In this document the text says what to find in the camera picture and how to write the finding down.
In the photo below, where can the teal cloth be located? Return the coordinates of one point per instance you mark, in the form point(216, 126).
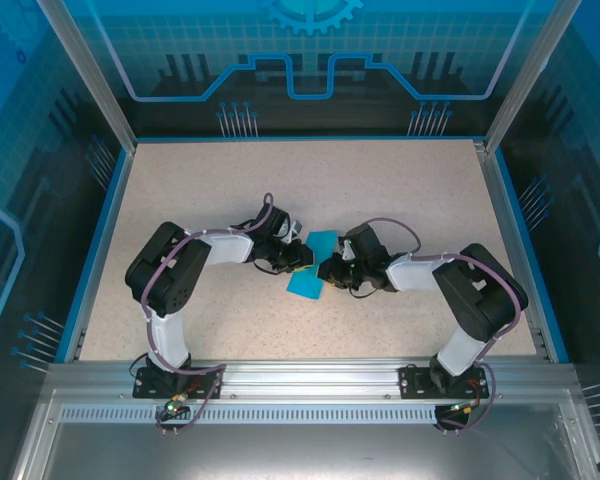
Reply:
point(305, 287)

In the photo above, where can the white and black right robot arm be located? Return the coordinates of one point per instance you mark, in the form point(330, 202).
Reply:
point(480, 295)

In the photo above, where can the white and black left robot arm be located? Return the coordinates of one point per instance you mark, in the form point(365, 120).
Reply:
point(165, 270)

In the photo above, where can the grey sheet metal tray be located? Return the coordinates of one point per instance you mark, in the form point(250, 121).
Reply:
point(280, 450)

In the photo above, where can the aluminium mounting beam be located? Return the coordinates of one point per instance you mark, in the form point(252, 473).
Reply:
point(305, 380)

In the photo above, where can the blue printed circuit-pattern panel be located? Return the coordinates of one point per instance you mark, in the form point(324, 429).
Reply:
point(380, 40)

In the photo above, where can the blue printed side panel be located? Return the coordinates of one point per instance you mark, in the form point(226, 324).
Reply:
point(580, 150)
point(20, 150)

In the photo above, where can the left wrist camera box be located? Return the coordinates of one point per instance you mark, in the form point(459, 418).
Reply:
point(294, 232)

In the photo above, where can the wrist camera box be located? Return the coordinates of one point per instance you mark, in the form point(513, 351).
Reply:
point(347, 250)
point(294, 232)

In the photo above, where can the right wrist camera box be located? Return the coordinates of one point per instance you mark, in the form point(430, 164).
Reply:
point(347, 250)

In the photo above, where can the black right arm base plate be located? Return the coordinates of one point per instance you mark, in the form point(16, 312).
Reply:
point(412, 382)

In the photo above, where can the aluminium side rail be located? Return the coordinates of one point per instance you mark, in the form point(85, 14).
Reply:
point(510, 250)

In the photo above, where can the blue table border frame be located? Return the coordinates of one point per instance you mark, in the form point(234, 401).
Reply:
point(98, 250)

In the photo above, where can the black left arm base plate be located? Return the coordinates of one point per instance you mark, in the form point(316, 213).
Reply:
point(145, 387)

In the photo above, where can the aluminium frame post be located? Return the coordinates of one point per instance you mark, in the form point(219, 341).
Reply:
point(95, 75)
point(525, 75)

